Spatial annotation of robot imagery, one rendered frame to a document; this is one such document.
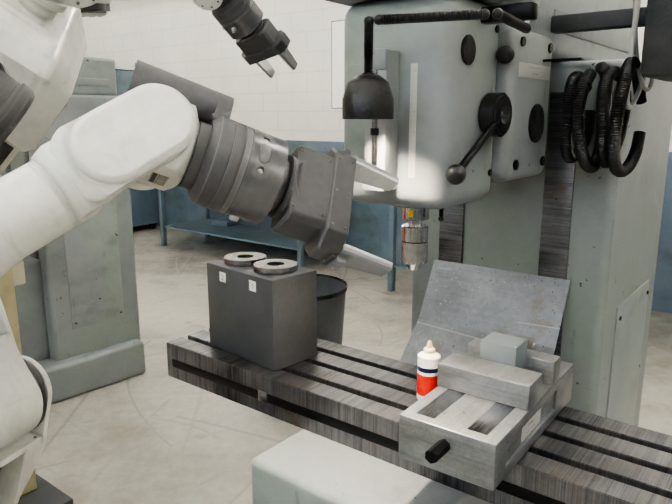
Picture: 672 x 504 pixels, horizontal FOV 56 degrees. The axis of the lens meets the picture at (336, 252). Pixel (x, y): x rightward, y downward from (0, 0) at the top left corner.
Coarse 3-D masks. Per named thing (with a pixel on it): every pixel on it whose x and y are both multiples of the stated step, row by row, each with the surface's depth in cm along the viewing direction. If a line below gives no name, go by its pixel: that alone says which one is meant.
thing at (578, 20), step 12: (588, 12) 112; (600, 12) 111; (612, 12) 109; (624, 12) 108; (552, 24) 116; (564, 24) 115; (576, 24) 113; (588, 24) 112; (600, 24) 111; (612, 24) 110; (624, 24) 109
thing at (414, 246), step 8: (408, 240) 107; (416, 240) 106; (424, 240) 107; (408, 248) 107; (416, 248) 107; (424, 248) 107; (408, 256) 107; (416, 256) 107; (424, 256) 108; (408, 264) 108; (416, 264) 107
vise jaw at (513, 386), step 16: (448, 368) 99; (464, 368) 97; (480, 368) 97; (496, 368) 97; (512, 368) 97; (448, 384) 99; (464, 384) 97; (480, 384) 96; (496, 384) 94; (512, 384) 92; (528, 384) 91; (496, 400) 95; (512, 400) 93; (528, 400) 92
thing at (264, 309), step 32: (224, 256) 134; (256, 256) 134; (224, 288) 131; (256, 288) 123; (288, 288) 123; (224, 320) 133; (256, 320) 125; (288, 320) 124; (256, 352) 126; (288, 352) 125
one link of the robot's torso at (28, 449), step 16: (48, 384) 106; (48, 400) 107; (48, 416) 108; (32, 432) 109; (16, 448) 105; (32, 448) 107; (0, 464) 101; (16, 464) 107; (32, 464) 109; (0, 480) 109; (16, 480) 108; (0, 496) 110; (16, 496) 108
